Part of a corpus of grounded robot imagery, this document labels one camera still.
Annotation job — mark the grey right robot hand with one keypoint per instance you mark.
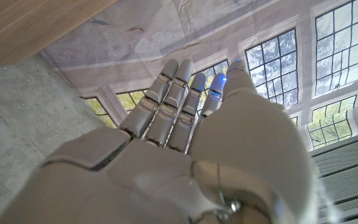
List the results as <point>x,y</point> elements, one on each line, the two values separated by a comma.
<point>154,180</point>

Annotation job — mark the printed window backdrop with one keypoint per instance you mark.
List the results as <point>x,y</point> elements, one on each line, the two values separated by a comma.
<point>166,31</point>

